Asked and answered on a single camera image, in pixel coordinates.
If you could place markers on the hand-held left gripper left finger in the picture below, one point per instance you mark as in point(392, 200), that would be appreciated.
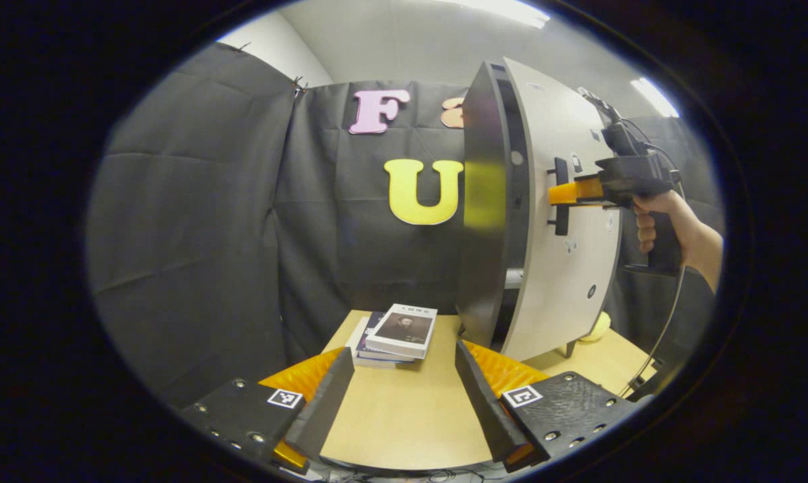
point(320, 402)

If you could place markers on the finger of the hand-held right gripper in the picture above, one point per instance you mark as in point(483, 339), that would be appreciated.
point(568, 193)

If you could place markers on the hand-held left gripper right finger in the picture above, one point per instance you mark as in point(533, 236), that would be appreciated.
point(487, 406)

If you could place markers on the white cabinet door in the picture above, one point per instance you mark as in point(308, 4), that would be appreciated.
point(551, 302)

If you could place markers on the dark grey cabinet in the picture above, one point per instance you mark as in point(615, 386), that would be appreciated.
point(484, 268)

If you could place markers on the blue-spined book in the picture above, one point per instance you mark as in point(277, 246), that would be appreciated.
point(370, 349)

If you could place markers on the small ceiling light panel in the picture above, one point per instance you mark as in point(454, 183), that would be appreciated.
point(655, 97)

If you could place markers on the white book with portrait cover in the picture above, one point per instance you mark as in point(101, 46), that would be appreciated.
point(404, 330)

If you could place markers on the yellow sponge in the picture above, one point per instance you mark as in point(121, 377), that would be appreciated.
point(598, 329)

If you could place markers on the large ceiling light panel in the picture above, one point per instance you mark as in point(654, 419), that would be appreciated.
point(504, 10)

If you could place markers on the black backdrop cloth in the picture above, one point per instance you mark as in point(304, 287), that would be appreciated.
point(196, 235)

